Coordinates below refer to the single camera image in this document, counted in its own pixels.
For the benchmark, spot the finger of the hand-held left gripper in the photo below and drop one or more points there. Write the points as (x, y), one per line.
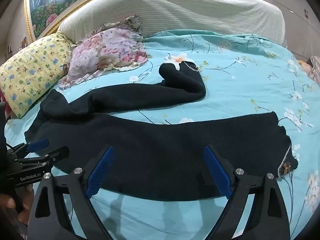
(37, 145)
(58, 153)

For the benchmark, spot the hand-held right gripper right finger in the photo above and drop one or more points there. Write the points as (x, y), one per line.
(217, 172)

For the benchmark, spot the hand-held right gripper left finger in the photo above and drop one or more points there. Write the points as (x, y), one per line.
(100, 172)

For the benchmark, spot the black pants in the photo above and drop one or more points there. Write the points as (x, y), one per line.
(150, 150)

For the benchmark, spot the person's left hand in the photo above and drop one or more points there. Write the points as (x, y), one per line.
(7, 202)

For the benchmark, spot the yellow patterned pillow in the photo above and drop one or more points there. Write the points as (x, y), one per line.
(32, 72)

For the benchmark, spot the teal floral bedsheet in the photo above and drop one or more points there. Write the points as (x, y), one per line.
(237, 85)

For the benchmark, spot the pink floral ruffled pillow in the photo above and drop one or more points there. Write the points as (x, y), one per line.
(107, 52)

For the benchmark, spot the gold framed landscape painting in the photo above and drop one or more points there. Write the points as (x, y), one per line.
(45, 7)

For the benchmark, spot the plaid cloth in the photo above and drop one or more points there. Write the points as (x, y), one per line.
(315, 67)

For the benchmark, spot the grey floral pillow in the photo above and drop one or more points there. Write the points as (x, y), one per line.
(131, 22)

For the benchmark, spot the striped covered headboard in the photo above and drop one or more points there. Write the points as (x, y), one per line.
(187, 7)

